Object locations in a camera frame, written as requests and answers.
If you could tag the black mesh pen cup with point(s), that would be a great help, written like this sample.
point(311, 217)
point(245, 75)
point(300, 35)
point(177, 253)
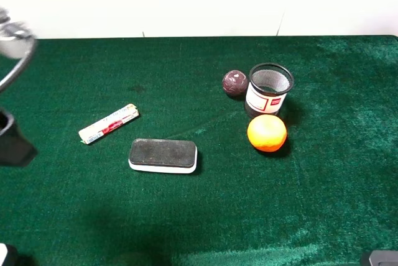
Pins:
point(268, 86)

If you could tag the dark maroon ball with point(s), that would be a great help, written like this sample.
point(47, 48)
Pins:
point(235, 83)

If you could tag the white red candy roll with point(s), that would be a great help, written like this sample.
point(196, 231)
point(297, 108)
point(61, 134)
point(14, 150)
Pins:
point(108, 124)

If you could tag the grey robot base right corner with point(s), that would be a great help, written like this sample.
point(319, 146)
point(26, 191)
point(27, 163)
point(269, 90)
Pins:
point(380, 258)

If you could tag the green velvet table cloth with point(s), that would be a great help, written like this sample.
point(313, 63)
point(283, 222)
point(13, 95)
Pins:
point(325, 198)

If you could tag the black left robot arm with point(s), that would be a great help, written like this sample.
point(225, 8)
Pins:
point(16, 150)

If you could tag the whiteboard eraser black felt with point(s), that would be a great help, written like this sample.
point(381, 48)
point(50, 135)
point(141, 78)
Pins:
point(163, 156)

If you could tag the orange fruit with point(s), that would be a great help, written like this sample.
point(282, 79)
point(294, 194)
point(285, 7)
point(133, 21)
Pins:
point(267, 133)

